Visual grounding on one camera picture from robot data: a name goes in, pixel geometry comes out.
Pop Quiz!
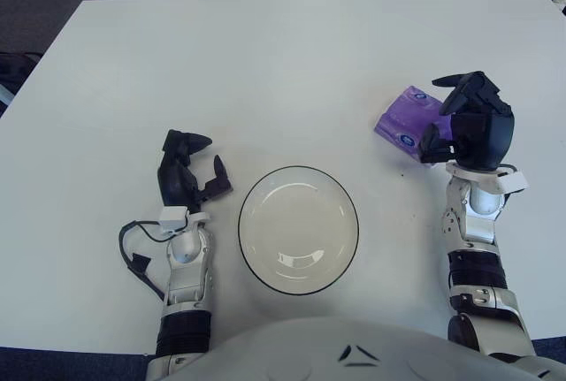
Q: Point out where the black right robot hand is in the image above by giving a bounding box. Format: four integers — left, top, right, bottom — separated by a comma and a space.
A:
419, 70, 517, 174

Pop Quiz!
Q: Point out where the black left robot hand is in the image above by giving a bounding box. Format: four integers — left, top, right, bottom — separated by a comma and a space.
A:
157, 128, 234, 213

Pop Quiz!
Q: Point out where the purple tissue paper pack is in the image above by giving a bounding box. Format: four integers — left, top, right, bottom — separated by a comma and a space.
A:
372, 84, 452, 164

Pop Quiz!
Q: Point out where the white plate black rim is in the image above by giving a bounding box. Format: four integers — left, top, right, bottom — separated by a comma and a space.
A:
237, 165, 360, 297

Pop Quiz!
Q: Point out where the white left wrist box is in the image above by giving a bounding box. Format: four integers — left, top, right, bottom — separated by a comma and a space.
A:
158, 206, 190, 232

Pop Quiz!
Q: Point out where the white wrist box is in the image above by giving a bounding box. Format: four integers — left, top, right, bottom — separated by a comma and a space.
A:
158, 206, 190, 232
494, 169, 531, 194

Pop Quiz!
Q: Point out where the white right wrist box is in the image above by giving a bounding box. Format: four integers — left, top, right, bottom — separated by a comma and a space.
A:
494, 169, 531, 194

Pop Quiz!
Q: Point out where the black bag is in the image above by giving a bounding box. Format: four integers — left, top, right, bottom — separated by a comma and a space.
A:
0, 52, 43, 95

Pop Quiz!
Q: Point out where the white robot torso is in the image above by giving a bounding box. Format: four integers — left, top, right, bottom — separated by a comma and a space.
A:
158, 315, 566, 381

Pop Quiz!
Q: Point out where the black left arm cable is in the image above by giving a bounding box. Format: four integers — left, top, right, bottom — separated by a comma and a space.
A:
117, 220, 172, 305

